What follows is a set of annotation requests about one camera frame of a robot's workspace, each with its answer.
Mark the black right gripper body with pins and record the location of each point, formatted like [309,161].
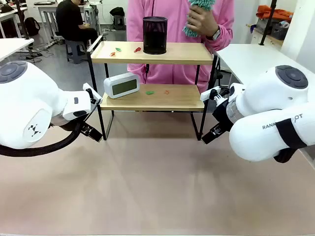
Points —
[222,115]

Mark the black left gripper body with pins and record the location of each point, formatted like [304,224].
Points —
[81,127]

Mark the teal chenille duster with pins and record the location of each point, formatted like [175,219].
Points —
[200,5]

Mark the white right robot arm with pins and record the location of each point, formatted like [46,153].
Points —
[265,110]

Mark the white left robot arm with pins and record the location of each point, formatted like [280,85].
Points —
[27,98]

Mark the left forearm pink sleeve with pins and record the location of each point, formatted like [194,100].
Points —
[224,37]

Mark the red clip top shelf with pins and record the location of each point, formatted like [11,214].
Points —
[137,50]

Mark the person's left hand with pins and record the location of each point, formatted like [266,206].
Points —
[204,23]

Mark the white digital alarm clock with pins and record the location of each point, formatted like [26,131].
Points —
[121,85]

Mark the white side table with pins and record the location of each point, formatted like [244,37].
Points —
[12,46]
[251,59]

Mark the grey plastic stool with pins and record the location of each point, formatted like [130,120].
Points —
[76,50]

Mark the silver wristwatch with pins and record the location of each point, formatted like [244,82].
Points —
[216,34]

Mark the grey storage crate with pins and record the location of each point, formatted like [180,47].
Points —
[275,30]

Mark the black stand pole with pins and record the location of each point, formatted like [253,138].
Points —
[268,22]

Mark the black mesh pen holder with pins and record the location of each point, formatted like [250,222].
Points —
[155,35]

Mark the seated person in black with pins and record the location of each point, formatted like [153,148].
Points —
[71,20]

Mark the black backpack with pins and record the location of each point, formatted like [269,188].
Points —
[32,25]

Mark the orange cloth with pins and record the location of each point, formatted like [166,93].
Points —
[275,13]

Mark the person in pink hoodie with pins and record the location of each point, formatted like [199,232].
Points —
[172,9]

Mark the black bag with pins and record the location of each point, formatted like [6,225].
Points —
[117,11]

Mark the white background desk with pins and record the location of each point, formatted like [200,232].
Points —
[46,9]

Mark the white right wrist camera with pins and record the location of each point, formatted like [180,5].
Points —
[209,94]

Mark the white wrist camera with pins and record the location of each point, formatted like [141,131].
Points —
[92,94]
[209,94]

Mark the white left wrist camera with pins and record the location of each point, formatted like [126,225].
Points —
[92,94]

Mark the wooden two-tier shelf black frame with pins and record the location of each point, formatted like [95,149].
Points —
[152,55]

